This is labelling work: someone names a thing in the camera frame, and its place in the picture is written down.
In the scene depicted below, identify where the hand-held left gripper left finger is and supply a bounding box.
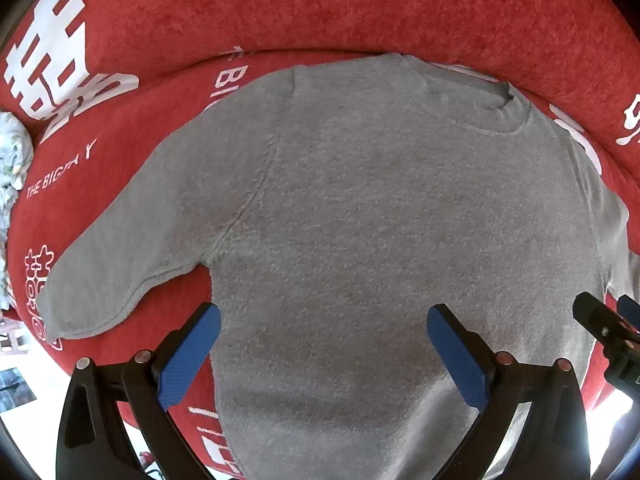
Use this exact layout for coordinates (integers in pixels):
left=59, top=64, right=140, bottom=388
left=56, top=302, right=222, bottom=480

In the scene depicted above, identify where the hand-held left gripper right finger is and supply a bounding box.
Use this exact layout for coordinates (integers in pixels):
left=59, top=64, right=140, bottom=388
left=426, top=303, right=593, bottom=480

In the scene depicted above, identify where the red printed blanket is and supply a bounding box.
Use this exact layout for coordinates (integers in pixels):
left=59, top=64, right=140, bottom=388
left=0, top=0, right=640, bottom=480

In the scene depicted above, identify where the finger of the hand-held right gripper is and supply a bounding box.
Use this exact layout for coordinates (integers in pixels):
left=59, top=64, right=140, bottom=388
left=572, top=291, right=640, bottom=397
left=616, top=294, right=640, bottom=326

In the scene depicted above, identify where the white patterned cloth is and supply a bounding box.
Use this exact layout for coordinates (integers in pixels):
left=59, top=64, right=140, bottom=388
left=0, top=111, right=35, bottom=311

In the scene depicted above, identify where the grey knit sweater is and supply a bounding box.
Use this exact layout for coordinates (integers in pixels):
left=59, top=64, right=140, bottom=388
left=35, top=52, right=633, bottom=480

